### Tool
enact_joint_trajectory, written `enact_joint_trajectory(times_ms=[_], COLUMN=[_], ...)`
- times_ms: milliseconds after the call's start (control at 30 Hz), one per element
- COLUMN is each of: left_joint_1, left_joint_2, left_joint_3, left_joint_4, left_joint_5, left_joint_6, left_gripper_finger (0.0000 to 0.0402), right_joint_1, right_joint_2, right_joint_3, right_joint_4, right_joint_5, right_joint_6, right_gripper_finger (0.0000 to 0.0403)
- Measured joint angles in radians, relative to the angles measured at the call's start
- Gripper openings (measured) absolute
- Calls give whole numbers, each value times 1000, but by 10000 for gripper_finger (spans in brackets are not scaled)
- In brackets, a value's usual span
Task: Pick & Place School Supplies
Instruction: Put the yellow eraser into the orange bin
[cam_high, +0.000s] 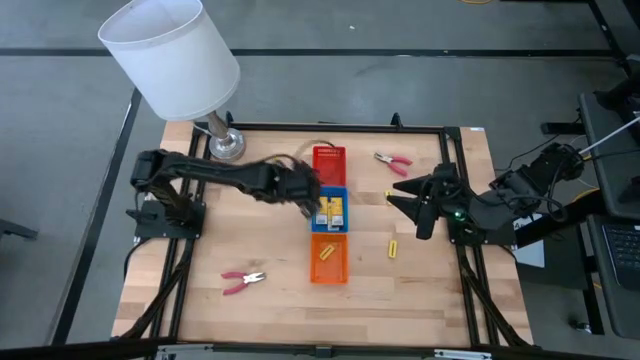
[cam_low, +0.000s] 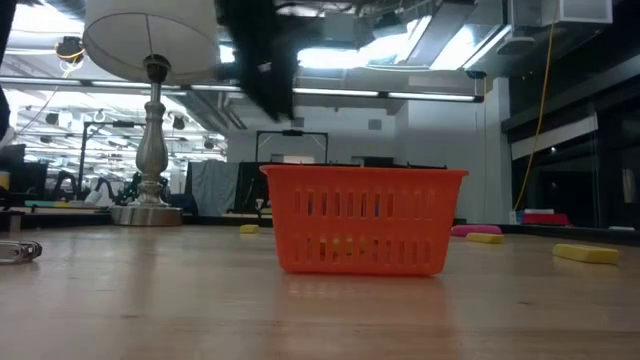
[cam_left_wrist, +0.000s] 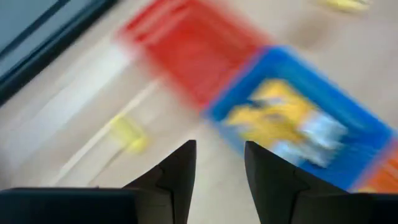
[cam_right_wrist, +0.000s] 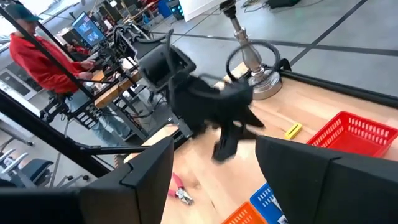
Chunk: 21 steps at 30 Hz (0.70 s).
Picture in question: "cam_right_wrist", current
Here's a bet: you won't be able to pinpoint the computer monitor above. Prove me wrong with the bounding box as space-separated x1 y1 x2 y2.
71 11 107 48

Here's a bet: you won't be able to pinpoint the yellow eraser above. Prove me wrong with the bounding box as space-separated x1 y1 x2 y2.
284 123 303 141

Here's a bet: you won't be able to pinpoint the black power strip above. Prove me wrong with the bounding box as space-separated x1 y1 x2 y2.
73 105 104 130

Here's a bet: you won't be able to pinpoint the black cable loop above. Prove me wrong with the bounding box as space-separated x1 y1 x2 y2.
225 40 281 88

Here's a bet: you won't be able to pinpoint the grey office chair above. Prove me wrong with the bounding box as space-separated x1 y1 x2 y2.
0 147 54 188

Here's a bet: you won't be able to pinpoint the red plastic basket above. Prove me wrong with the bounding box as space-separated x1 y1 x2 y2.
306 111 398 161

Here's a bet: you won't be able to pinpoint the wooden workbench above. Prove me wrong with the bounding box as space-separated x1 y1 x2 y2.
91 70 144 110

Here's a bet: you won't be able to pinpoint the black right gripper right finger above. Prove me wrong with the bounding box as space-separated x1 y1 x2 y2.
254 135 398 224

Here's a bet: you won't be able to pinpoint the person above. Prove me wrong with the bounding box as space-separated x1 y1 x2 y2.
4 2 131 147

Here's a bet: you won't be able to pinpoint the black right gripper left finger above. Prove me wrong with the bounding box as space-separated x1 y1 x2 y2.
79 136 175 224

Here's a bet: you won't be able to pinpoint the blue plastic basket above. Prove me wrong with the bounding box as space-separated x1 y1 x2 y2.
249 182 290 224

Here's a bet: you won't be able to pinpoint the silver table lamp white shade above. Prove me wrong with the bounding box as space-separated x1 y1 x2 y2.
219 0 284 101

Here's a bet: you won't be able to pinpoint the black metal rig frame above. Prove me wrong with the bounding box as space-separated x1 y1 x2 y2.
0 0 398 179

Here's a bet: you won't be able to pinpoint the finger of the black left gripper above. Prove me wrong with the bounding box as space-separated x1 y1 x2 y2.
213 124 242 162
241 107 265 128

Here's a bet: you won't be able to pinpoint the blue bin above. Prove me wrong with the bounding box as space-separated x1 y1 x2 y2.
157 0 174 18

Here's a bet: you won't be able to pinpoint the orange plastic basket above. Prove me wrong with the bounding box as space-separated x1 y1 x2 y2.
221 201 268 224

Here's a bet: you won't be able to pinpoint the pink handled scissors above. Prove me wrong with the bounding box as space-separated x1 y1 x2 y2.
167 172 195 206

